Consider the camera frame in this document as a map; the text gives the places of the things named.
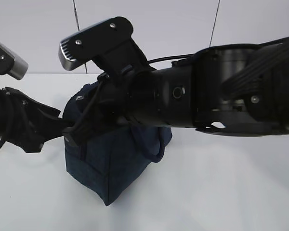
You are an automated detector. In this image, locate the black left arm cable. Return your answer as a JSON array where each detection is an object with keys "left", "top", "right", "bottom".
[{"left": 0, "top": 96, "right": 27, "bottom": 164}]

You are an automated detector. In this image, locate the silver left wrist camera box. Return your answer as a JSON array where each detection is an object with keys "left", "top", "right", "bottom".
[{"left": 0, "top": 43, "right": 28, "bottom": 80}]

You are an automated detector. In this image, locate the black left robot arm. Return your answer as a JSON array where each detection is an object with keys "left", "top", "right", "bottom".
[{"left": 0, "top": 87, "right": 74, "bottom": 153}]

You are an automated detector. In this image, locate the dark blue fabric bag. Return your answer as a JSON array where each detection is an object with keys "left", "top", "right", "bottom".
[{"left": 62, "top": 81, "right": 173, "bottom": 206}]

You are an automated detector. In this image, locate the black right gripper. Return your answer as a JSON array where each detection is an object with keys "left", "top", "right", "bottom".
[{"left": 63, "top": 72, "right": 145, "bottom": 148}]

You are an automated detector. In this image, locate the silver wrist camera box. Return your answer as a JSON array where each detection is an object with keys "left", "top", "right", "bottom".
[
  {"left": 58, "top": 16, "right": 151, "bottom": 81},
  {"left": 0, "top": 43, "right": 28, "bottom": 80}
]

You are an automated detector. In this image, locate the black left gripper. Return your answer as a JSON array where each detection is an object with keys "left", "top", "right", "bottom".
[{"left": 0, "top": 87, "right": 74, "bottom": 153}]

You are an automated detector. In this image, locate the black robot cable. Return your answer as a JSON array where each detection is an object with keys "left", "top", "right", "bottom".
[{"left": 146, "top": 54, "right": 196, "bottom": 64}]

